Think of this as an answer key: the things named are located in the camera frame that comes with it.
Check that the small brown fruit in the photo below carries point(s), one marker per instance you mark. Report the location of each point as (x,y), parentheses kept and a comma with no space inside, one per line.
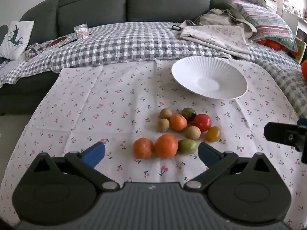
(163,125)
(166,113)
(192,133)

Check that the white pillow with deer print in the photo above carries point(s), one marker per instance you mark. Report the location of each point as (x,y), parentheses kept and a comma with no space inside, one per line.
(16,38)

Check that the white shelf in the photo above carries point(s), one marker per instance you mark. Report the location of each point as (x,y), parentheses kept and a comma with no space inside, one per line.
(297,4)

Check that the large orange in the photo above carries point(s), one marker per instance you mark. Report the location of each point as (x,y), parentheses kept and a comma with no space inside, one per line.
(166,146)
(143,148)

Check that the orange plush item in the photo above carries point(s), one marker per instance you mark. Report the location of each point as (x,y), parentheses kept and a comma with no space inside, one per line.
(272,44)

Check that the cherry print tablecloth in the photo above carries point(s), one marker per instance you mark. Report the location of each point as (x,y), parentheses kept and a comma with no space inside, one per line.
(96,100)

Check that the folded floral cloth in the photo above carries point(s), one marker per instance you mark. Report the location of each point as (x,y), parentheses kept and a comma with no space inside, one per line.
(215,37)

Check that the small black white object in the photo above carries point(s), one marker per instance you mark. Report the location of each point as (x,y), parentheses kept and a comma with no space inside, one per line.
(175,27)

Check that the round orange object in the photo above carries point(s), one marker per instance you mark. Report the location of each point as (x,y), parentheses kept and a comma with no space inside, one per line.
(304,70)

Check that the green red packet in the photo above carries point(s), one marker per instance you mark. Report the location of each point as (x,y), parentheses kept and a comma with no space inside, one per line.
(299,49)

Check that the striped patterned pillow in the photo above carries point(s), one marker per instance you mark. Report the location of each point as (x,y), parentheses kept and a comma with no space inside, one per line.
(266,21)

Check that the beige cloth bag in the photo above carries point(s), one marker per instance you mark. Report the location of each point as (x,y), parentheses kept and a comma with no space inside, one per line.
(215,16)

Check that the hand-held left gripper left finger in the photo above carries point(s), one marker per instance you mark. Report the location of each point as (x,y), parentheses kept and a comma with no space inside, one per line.
(94,152)

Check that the yellow orange tomato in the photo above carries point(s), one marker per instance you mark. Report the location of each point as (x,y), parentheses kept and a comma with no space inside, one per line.
(213,134)

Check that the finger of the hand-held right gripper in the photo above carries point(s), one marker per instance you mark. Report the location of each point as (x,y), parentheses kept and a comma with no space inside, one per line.
(280,133)

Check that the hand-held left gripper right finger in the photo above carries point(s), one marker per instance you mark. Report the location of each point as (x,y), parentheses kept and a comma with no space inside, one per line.
(207,154)

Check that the plain green fruit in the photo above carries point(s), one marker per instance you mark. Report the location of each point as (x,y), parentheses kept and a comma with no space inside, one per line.
(187,146)

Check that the green fruit with red blush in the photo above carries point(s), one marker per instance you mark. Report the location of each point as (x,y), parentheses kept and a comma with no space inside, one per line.
(188,112)

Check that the dark grey sofa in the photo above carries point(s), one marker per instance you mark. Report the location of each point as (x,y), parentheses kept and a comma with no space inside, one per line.
(96,2)

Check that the small orange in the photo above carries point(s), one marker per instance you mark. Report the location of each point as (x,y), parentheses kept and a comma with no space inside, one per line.
(178,122)

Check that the dark floral cloth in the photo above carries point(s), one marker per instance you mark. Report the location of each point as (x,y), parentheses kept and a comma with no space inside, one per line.
(36,51)

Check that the red tomato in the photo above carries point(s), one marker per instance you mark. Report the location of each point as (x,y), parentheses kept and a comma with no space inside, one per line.
(202,122)

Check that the grey white checked blanket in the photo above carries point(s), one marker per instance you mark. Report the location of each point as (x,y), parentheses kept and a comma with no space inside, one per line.
(134,43)

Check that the clear cotton swab box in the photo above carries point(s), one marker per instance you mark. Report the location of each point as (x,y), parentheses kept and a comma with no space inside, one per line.
(81,32)

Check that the white ribbed plate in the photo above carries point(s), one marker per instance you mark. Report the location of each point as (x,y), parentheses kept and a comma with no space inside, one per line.
(208,76)

